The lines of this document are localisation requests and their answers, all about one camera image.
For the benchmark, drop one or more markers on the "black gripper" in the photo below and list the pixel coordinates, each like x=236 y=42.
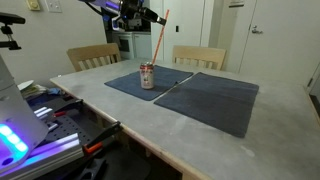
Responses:
x=130 y=8

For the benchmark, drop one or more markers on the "red plastic straw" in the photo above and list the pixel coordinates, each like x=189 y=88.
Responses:
x=160 y=37

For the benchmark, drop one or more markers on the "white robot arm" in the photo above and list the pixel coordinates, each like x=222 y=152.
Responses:
x=112 y=6

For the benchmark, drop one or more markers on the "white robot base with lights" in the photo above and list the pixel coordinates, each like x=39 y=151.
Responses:
x=20 y=129

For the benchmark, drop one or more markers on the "red and white soda can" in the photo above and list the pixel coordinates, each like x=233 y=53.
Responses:
x=147 y=75

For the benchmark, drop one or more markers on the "white kitchen cabinet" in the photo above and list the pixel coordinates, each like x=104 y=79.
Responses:
x=133 y=44

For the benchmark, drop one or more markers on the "blue cloth mat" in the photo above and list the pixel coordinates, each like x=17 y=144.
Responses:
x=164 y=79

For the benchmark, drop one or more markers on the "left wooden chair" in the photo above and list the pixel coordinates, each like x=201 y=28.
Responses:
x=84 y=58

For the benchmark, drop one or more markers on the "wooden chair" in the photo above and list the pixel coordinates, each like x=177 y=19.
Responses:
x=210 y=58
x=84 y=58

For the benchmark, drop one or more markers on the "right wooden chair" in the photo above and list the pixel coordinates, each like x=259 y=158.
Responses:
x=210 y=58

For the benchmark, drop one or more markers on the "beige thermostat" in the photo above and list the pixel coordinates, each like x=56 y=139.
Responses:
x=33 y=5

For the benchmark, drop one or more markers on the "dark grey cloth mat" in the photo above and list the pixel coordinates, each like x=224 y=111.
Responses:
x=222 y=103

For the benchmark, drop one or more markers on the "stack of papers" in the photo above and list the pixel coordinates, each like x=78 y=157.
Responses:
x=29 y=89

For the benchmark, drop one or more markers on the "black orange bar clamp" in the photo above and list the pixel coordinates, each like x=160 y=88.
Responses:
x=96 y=144

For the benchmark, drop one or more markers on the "black perforated breadboard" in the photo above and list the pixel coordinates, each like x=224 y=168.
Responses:
x=68 y=125

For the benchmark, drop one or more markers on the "white light switch plate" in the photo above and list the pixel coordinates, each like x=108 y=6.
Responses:
x=53 y=6

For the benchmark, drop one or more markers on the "white door with handle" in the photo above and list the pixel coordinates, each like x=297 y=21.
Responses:
x=283 y=41

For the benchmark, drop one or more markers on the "black camera on mount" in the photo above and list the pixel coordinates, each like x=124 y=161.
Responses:
x=9 y=19

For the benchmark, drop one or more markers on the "silver aluminium rail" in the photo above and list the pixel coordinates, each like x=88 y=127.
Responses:
x=47 y=158

